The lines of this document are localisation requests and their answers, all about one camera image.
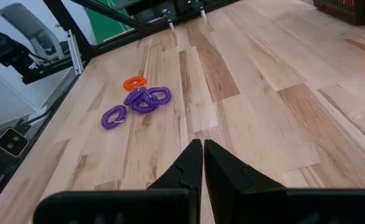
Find black camera cable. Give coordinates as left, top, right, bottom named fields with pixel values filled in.
left=13, top=109, right=53, bottom=133

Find green board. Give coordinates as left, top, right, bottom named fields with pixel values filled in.
left=85, top=0, right=133, bottom=44

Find black plastic basket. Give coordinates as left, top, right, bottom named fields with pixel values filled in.
left=313, top=0, right=365, bottom=26

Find purple spring keychain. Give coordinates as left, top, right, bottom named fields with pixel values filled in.
left=145, top=86, right=173, bottom=106
left=100, top=105, right=128, bottom=131
left=123, top=86, right=148, bottom=106
left=129, top=99, right=158, bottom=114

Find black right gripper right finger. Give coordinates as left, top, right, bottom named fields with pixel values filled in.
left=204, top=139, right=365, bottom=224

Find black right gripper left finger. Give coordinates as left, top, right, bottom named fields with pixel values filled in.
left=32, top=138, right=204, bottom=224

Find orange spring keychain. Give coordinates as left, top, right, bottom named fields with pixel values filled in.
left=122, top=76, right=148, bottom=92

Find black background device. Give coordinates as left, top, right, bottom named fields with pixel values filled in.
left=0, top=21, right=77, bottom=85

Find grey office chair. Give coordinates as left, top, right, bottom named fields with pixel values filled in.
left=0, top=2, right=66, bottom=65

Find silver aluminium bracket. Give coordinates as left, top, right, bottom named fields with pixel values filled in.
left=66, top=30, right=84, bottom=75

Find small silver depth camera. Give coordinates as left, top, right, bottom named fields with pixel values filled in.
left=0, top=127, right=31, bottom=157

